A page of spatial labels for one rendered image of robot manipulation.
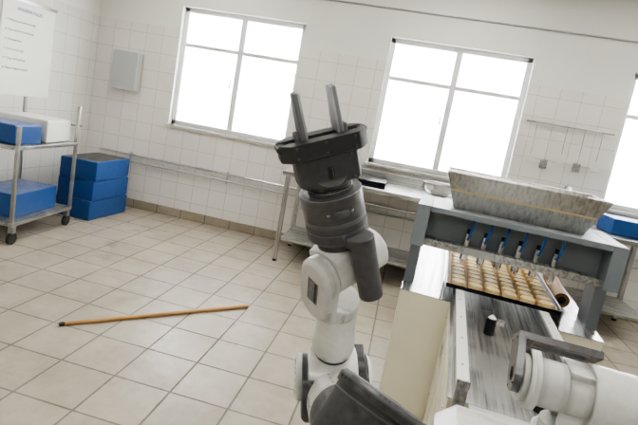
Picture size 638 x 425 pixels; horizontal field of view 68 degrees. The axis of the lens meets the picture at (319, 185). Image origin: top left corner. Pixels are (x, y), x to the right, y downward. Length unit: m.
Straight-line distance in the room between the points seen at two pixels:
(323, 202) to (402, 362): 1.45
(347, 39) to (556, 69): 2.06
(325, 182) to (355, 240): 0.09
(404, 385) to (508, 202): 0.82
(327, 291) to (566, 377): 0.30
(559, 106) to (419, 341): 3.63
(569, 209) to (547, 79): 3.37
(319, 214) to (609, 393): 0.37
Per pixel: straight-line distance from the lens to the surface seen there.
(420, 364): 2.00
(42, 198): 4.83
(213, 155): 5.45
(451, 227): 1.91
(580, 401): 0.59
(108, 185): 5.39
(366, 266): 0.64
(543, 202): 1.88
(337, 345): 0.81
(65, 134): 4.87
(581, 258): 1.98
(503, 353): 1.60
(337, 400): 0.60
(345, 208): 0.62
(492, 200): 1.87
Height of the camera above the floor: 1.43
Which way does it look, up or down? 8 degrees down
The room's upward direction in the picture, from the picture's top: 10 degrees clockwise
